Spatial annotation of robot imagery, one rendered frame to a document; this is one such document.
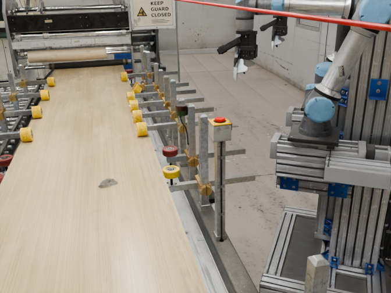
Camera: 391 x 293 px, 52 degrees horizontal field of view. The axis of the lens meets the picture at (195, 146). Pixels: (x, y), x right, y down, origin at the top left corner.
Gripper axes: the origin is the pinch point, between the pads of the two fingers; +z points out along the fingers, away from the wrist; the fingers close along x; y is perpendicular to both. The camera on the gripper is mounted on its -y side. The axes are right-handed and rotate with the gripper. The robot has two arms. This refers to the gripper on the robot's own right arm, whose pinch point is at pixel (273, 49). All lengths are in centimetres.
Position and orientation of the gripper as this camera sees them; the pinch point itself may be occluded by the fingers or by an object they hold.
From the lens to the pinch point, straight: 257.9
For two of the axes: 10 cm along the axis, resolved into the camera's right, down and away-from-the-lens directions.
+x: 3.5, -3.6, 8.6
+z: 0.2, 9.3, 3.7
